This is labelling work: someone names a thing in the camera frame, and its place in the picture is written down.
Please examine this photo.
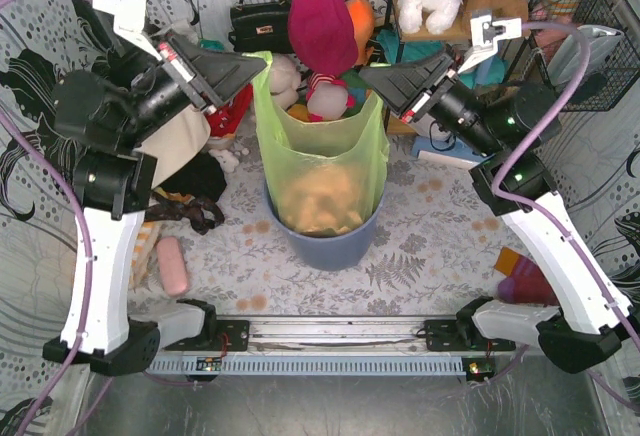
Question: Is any green trash bag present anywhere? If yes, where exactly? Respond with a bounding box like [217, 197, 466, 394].
[252, 51, 390, 223]

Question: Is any blue trash bin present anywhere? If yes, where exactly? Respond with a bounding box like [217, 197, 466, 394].
[262, 181, 385, 272]

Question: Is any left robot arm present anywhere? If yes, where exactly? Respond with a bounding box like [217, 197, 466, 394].
[43, 33, 266, 377]

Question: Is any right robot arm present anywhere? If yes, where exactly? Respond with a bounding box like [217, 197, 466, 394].
[360, 50, 639, 374]

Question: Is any cream canvas tote bag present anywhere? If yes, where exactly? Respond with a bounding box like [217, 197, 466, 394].
[139, 106, 210, 188]

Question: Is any magenta cloth bag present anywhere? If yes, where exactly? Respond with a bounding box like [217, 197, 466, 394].
[288, 0, 358, 76]

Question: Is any wooden shelf rack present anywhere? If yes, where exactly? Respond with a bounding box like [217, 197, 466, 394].
[384, 0, 534, 137]

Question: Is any black leather handbag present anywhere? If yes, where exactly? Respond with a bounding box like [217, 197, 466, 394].
[228, 0, 294, 54]

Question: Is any cream plush sheep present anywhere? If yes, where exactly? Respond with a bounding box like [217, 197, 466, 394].
[268, 54, 302, 110]

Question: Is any pink plush doll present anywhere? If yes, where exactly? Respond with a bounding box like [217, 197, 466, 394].
[306, 72, 356, 122]

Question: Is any teal cloth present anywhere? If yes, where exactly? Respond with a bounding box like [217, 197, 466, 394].
[376, 29, 507, 89]

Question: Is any orange plush toy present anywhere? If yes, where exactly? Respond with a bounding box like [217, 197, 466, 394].
[346, 0, 375, 66]

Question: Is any crumpled brown paper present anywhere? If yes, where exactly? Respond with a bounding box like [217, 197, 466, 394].
[277, 164, 371, 237]

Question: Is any orange checkered towel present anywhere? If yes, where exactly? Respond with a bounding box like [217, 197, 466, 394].
[129, 222, 162, 289]

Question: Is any silver foil pouch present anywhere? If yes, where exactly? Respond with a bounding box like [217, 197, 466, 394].
[547, 24, 625, 88]

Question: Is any pink cylinder toy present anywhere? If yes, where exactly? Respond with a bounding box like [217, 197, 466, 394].
[156, 237, 189, 297]

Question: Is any blue handled mop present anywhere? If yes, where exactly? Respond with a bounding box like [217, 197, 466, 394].
[411, 136, 485, 170]

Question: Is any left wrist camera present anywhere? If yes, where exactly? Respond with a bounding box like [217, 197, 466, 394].
[92, 0, 162, 61]

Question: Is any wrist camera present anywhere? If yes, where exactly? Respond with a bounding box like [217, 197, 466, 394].
[458, 10, 522, 73]
[92, 0, 162, 61]

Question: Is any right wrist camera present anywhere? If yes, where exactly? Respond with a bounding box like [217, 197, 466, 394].
[458, 10, 522, 73]

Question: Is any brown patterned strap bag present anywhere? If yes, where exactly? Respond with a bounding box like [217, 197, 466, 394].
[144, 192, 225, 235]

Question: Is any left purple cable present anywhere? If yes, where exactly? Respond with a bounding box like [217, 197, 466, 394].
[0, 0, 221, 436]

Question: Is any purple cable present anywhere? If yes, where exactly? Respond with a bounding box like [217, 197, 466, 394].
[490, 20, 640, 412]
[0, 0, 221, 436]

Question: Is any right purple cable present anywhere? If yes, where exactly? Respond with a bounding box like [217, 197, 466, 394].
[490, 20, 640, 412]

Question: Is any black wire basket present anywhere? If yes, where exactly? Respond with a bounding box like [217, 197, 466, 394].
[529, 0, 639, 112]

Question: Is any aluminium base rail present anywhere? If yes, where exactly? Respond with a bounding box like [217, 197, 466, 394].
[74, 313, 606, 377]

